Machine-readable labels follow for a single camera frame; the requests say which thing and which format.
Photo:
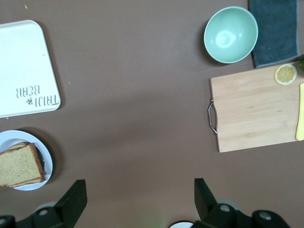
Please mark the white bear print tray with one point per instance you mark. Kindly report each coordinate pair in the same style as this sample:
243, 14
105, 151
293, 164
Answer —
23, 59

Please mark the yellow plastic knife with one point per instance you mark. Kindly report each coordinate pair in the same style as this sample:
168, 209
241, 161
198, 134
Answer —
301, 118

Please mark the yellow lemon slice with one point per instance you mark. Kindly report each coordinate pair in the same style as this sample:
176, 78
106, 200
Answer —
286, 74

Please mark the mint green bowl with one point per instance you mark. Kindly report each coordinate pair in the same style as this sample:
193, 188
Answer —
230, 35

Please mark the plain brown bread slice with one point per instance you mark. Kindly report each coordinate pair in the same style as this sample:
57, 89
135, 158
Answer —
16, 166

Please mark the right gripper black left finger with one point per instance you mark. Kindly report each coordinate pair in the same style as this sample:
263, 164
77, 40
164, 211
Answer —
59, 213

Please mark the round white plate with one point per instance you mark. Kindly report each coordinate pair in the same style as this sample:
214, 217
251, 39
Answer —
48, 161

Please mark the wooden cutting board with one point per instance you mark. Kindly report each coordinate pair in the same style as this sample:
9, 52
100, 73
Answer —
256, 111

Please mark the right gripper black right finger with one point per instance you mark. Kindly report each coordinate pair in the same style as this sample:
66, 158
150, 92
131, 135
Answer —
213, 216

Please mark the green avocado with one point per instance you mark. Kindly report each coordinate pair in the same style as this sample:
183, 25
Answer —
302, 64

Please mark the dark grey cloth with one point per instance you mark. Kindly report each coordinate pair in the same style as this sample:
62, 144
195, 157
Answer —
275, 31

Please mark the bread slice under egg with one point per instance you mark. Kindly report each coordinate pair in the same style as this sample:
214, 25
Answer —
17, 146

